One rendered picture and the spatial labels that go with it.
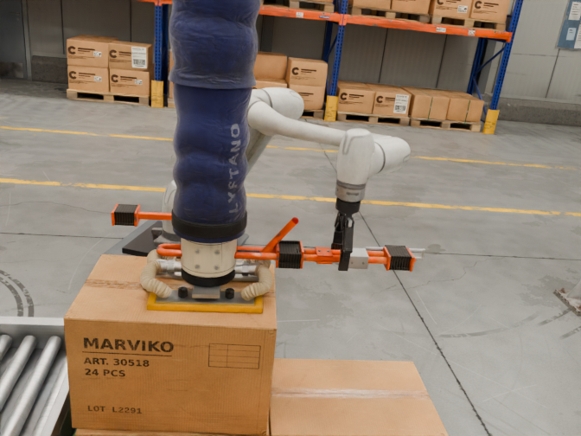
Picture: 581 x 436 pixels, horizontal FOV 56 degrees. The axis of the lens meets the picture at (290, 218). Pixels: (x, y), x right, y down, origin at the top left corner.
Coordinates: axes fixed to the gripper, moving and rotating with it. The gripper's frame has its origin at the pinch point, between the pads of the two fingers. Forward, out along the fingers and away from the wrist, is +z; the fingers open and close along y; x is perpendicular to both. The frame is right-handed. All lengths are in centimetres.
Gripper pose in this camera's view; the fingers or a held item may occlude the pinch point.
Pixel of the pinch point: (340, 257)
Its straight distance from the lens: 177.2
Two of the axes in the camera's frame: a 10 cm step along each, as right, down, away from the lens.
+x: 9.9, 0.7, 1.1
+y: 0.8, 3.9, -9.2
